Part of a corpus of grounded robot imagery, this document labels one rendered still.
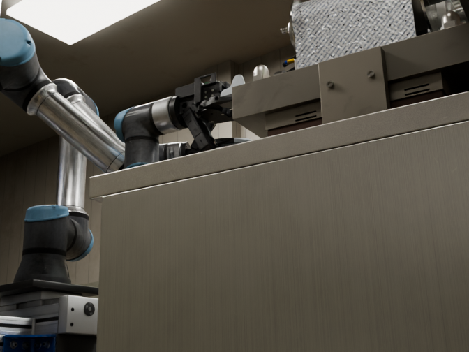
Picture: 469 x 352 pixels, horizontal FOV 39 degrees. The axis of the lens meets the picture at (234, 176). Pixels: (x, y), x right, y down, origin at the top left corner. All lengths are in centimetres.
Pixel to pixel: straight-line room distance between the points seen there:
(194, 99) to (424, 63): 54
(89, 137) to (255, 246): 71
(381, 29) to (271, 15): 411
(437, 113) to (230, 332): 41
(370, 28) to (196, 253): 56
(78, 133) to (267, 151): 69
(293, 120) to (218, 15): 431
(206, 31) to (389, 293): 480
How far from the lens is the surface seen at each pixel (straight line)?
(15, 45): 149
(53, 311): 171
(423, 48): 101
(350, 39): 129
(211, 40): 566
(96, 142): 155
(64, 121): 158
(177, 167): 105
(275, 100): 107
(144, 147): 141
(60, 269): 183
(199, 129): 135
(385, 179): 89
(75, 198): 201
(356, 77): 100
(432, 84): 99
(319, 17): 134
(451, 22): 104
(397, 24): 127
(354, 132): 92
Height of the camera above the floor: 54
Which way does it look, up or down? 18 degrees up
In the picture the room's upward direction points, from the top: 2 degrees counter-clockwise
